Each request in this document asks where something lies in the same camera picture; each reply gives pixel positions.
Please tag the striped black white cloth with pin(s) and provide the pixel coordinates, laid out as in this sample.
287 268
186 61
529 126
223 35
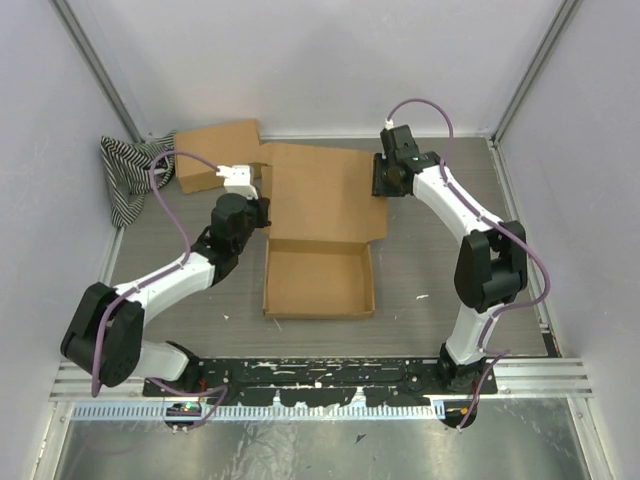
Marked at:
127 169

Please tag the left aluminium corner post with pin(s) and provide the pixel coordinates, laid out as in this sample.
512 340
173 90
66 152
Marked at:
90 39

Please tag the aluminium front rail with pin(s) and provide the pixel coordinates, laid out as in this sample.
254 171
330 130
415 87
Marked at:
538 377

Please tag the white slotted cable duct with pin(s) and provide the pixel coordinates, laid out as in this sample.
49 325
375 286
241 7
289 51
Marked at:
186 411

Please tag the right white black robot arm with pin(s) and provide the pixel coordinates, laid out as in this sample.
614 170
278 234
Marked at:
491 268

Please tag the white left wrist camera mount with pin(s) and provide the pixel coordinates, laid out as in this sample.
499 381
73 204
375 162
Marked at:
238 179

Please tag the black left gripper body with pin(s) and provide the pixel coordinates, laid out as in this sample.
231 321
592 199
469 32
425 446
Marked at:
257 218

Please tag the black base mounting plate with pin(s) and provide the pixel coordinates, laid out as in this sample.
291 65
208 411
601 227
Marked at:
321 382

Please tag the right aluminium corner post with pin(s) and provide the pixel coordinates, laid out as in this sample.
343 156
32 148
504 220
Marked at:
558 25

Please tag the brown cardboard box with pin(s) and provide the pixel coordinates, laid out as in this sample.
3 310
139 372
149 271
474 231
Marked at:
228 144

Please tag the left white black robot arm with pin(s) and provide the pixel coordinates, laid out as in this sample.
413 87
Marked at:
105 336

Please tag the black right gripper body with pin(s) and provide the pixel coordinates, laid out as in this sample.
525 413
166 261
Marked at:
382 180

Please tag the aluminium corner post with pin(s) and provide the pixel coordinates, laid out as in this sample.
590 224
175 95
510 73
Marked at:
90 39
558 25

